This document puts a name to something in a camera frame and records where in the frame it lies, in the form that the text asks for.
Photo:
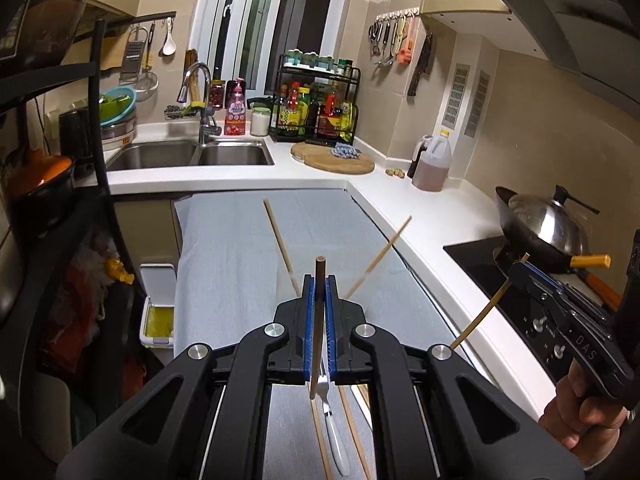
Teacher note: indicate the clear oil jug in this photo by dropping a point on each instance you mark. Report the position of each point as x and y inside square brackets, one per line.
[432, 170]

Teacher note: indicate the chrome faucet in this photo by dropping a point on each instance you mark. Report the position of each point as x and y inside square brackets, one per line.
[204, 110]

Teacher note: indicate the blue patterned small cloth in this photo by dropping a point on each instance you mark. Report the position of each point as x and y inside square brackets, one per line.
[347, 151]

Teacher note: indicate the row of hanging kitchen tools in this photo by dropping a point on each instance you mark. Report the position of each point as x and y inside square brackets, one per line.
[392, 40]

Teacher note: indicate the steel double sink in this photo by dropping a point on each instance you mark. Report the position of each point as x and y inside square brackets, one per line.
[160, 155]

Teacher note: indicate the red plastic bag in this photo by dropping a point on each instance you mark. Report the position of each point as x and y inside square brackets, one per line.
[75, 320]

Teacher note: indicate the black spice rack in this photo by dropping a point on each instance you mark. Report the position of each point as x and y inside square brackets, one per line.
[356, 105]

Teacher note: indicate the pink detergent bottle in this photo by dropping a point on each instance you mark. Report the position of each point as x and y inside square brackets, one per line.
[236, 110]

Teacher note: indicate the black shelf rack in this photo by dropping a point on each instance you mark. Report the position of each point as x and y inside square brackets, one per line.
[100, 110]

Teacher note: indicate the hanging cleaver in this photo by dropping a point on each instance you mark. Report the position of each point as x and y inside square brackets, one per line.
[417, 75]

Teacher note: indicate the white jar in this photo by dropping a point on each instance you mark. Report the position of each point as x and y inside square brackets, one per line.
[259, 122]

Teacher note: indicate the sink caddy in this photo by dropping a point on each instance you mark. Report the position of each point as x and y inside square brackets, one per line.
[180, 111]

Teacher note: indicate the narrow wall vent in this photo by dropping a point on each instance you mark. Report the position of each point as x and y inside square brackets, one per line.
[456, 95]

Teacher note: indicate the row of sauce bottles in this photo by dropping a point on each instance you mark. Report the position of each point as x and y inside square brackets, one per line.
[310, 110]

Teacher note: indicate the red jar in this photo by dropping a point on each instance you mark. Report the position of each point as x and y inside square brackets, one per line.
[217, 95]

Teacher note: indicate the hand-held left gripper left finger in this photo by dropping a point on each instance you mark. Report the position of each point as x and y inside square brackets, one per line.
[310, 330]

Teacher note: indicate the light wooden chopstick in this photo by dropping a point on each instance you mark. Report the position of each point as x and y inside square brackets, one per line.
[480, 312]
[280, 245]
[385, 250]
[352, 435]

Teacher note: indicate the row of spice jars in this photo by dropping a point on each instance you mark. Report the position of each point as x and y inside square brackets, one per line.
[315, 60]

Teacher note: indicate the grey mat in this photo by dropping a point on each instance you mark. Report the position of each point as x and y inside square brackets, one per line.
[235, 270]

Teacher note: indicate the metal grater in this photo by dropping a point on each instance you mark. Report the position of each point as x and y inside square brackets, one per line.
[132, 57]

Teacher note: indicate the range hood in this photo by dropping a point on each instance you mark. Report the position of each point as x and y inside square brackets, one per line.
[550, 10]

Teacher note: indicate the dark bowl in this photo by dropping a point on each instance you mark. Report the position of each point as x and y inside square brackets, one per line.
[45, 25]

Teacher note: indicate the black gas stove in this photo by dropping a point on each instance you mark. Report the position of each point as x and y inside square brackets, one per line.
[480, 265]

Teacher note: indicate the round wooden cutting board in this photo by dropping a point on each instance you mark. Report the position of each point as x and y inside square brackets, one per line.
[325, 164]

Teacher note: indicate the steel pot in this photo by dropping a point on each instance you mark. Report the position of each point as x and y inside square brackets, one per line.
[117, 135]

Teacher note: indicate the stacked blue green basins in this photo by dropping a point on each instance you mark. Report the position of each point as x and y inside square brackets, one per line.
[117, 105]

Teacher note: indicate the steel wok lid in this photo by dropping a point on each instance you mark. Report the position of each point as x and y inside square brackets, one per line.
[545, 220]

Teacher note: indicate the white trash bin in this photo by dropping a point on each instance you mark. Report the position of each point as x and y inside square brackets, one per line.
[157, 310]

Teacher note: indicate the small ginger pieces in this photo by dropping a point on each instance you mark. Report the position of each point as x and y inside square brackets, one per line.
[395, 173]

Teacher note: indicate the orange black pot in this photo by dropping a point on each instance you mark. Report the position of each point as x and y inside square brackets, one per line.
[40, 175]

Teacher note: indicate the person's right hand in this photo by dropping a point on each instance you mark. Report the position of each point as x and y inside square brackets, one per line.
[565, 410]

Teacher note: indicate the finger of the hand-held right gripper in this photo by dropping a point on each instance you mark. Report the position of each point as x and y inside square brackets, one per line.
[525, 277]
[552, 280]

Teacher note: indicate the white hanging ladle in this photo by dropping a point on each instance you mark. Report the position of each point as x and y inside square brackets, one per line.
[168, 46]

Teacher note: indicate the yellow plastic bag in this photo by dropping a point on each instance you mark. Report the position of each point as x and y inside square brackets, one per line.
[120, 270]

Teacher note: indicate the black appliance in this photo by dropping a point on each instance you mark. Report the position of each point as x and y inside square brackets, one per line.
[75, 140]

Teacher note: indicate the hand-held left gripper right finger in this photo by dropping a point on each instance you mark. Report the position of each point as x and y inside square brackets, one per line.
[330, 330]

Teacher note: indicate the thick dark brown chopstick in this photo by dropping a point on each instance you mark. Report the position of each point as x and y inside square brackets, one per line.
[319, 270]

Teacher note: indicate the window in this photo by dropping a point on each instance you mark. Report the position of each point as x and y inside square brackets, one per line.
[260, 20]

